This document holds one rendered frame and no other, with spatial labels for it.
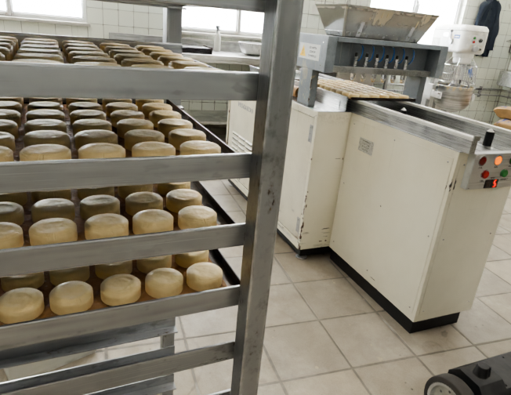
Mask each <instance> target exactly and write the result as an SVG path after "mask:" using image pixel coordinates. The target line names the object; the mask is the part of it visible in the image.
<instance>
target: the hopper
mask: <svg viewBox="0 0 511 395"><path fill-rule="evenodd" d="M315 5H316V7H317V11H318V12H319V15H320V18H321V22H322V24H323V26H324V30H325V33H326V35H333V36H340V37H348V38H365V39H375V40H383V41H392V42H409V43H418V42H419V41H420V40H421V38H422V37H423V36H424V34H425V33H426V32H427V31H428V30H429V29H430V28H431V27H432V25H433V24H434V23H435V22H436V20H437V19H438V18H439V17H440V16H438V15H432V14H425V13H413V12H407V11H400V10H394V9H382V8H375V7H369V6H362V5H351V4H315Z"/></svg>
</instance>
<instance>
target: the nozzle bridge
mask: <svg viewBox="0 0 511 395"><path fill-rule="evenodd" d="M361 44H362V45H363V47H364V53H363V56H362V58H361V54H362V46H361ZM371 45H373V46H374V48H375V51H374V56H373V58H372V60H371V61H370V62H368V65H367V67H363V63H364V58H365V54H366V53H368V60H370V59H371V56H372V53H373V48H372V46H371ZM381 45H383V46H384V48H385V54H384V57H383V59H382V55H383V47H382V46H381ZM391 46H393V47H394V49H395V55H394V58H393V48H392V47H391ZM401 47H403V48H404V50H405V54H404V50H403V49H402V48H401ZM411 48H413V49H414V50H415V56H414V59H413V61H412V63H410V62H411V60H412V57H413V50H412V49H411ZM448 48H449V47H448V46H442V45H429V44H422V43H409V42H392V41H383V40H375V39H365V38H348V37H340V36H333V35H326V34H312V33H302V32H300V38H299V50H298V57H297V64H296V65H297V66H300V67H301V71H300V78H299V90H298V97H297V103H300V104H302V105H304V106H306V107H314V105H315V99H316V93H317V83H318V76H319V71H320V72H324V73H332V72H338V73H353V74H383V75H398V76H406V79H405V83H404V91H403V94H402V95H406V96H409V97H410V98H413V99H416V100H415V102H413V103H417V104H420V105H421V102H422V95H423V91H424V88H425V84H426V78H427V77H430V78H441V77H442V74H443V70H444V65H445V61H446V58H447V54H448ZM355 53H358V55H357V56H358V59H360V58H361V60H359V61H358V62H357V66H356V67H353V57H354V56H355ZM376 54H379V61H380V60H381V59H382V61H381V62H380V63H378V66H377V68H373V66H374V65H373V64H374V60H375V56H376ZM386 55H389V62H390V61H391V60H392V58H393V61H392V62H391V63H388V67H387V68H386V69H383V64H384V60H385V58H386ZM403 55H404V59H403V61H402V62H401V60H402V58H403ZM396 56H399V58H398V62H401V63H400V64H398V65H397V69H396V70H394V69H393V63H394V60H395V59H396ZM406 56H408V62H409V63H410V64H409V65H408V66H407V70H403V69H402V68H403V65H404V60H405V57H406Z"/></svg>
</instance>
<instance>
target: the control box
mask: <svg viewBox="0 0 511 395"><path fill-rule="evenodd" d="M483 157H486V159H487V160H486V163H485V164H484V165H480V159H481V158H483ZM497 157H502V161H501V163H500V164H498V165H496V164H495V160H496V158H497ZM510 160H511V150H497V151H475V153H474V154H469V156H468V161H467V163H466V168H465V171H464V175H463V177H462V182H461V186H460V187H461V188H462V189H464V190H475V189H484V188H494V187H493V184H494V181H495V180H497V183H496V185H494V186H495V187H511V163H510ZM504 169H506V170H508V175H507V176H506V177H501V172H502V171H503V170H504ZM484 171H489V177H488V178H486V179H484V178H482V173H483V172H484ZM488 180H490V183H489V182H488ZM487 182H488V183H489V184H490V185H489V187H488V185H487ZM495 182H496V181H495ZM486 185H487V187H486Z"/></svg>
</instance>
